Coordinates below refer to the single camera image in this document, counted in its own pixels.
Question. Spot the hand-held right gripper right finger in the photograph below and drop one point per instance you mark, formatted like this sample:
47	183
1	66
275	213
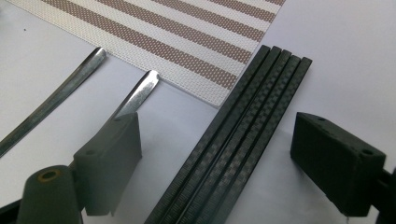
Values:
339	165

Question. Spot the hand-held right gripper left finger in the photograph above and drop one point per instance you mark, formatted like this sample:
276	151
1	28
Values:
109	165

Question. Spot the row of black chopsticks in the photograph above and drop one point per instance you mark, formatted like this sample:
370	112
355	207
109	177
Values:
233	140

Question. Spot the metal spoon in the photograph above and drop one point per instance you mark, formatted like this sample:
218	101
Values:
140	93
62	91

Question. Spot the light blue table cover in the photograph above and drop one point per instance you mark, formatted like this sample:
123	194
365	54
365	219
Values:
342	46

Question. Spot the brown striped placemat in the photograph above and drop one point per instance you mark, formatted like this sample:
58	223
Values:
155	31

